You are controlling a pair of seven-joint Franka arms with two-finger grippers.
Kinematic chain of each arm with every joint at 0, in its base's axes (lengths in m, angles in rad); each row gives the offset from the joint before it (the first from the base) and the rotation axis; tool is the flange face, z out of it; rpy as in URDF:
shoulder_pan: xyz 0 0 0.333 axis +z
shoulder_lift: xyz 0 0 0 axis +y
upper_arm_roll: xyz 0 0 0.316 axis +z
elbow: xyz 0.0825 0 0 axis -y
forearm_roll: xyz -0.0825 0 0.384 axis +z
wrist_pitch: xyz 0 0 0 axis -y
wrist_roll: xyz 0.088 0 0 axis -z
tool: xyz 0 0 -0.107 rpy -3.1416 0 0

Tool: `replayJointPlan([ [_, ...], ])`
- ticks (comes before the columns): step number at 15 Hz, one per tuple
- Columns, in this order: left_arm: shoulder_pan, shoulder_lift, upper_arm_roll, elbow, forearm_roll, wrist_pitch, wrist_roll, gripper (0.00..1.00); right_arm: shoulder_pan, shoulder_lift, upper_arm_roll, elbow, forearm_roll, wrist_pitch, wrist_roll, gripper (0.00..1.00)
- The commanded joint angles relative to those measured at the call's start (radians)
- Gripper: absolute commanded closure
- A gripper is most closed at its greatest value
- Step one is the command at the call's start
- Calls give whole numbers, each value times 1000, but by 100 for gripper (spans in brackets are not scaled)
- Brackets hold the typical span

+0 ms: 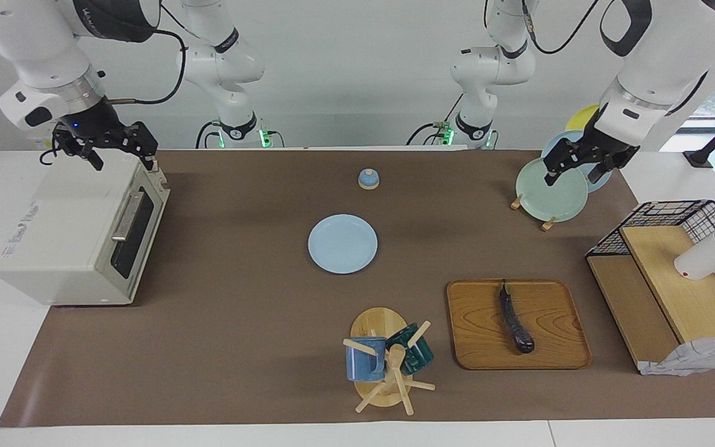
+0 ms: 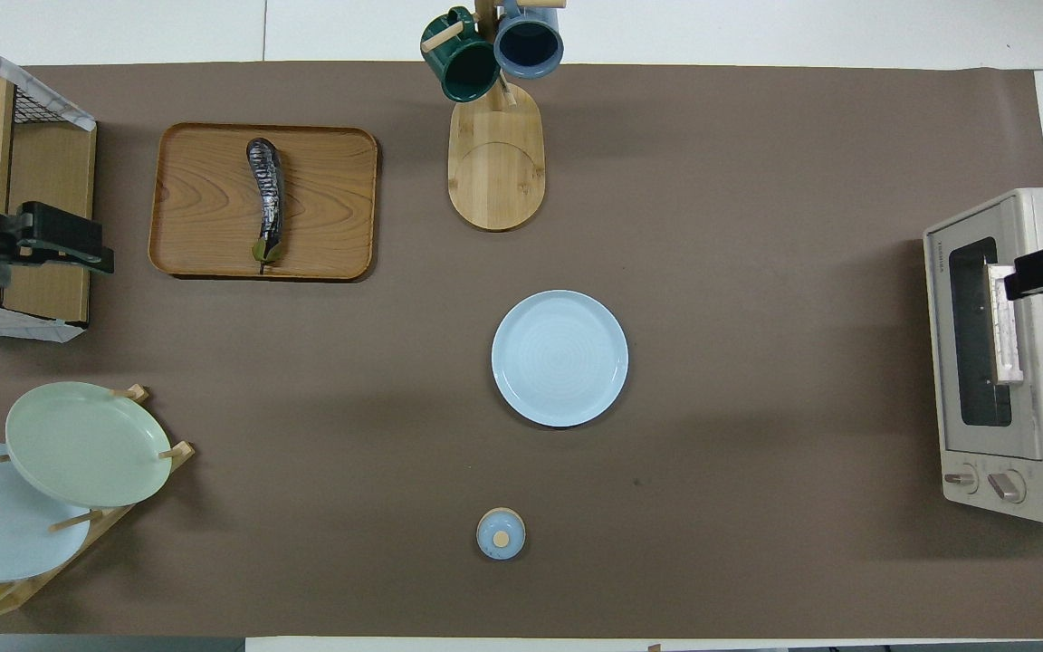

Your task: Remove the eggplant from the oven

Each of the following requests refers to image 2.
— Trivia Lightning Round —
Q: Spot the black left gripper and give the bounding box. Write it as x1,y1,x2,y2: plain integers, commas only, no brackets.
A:
0,174,116,291

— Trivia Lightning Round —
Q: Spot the dark purple eggplant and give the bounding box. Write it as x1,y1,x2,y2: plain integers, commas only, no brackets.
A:
245,138,285,273

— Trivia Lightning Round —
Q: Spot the light blue plate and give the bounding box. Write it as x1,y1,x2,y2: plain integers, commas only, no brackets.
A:
491,290,629,428

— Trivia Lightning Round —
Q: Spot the pale green racked plate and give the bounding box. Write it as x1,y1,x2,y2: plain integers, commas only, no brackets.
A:
5,381,174,508

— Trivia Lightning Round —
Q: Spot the wooden plate rack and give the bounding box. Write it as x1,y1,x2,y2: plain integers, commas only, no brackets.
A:
0,385,195,621

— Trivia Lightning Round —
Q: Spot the rectangular wooden tray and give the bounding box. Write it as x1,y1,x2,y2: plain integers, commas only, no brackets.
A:
148,122,379,282

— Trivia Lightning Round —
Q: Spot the brown table mat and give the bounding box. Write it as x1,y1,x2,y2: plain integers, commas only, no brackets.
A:
0,62,1043,639

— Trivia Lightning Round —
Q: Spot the wooden mug tree stand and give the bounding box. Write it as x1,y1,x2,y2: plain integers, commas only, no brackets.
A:
422,0,568,232

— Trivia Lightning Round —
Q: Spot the dark green ceramic mug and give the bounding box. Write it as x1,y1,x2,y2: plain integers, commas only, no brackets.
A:
420,7,502,103

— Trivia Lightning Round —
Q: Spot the blue ceramic mug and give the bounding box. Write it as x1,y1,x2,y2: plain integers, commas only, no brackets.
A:
493,0,566,80

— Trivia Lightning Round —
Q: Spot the small blue lid wooden knob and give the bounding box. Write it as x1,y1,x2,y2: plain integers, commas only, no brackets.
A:
476,507,527,561

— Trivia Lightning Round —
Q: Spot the black wire basket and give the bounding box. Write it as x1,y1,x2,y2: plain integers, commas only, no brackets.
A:
0,41,88,343

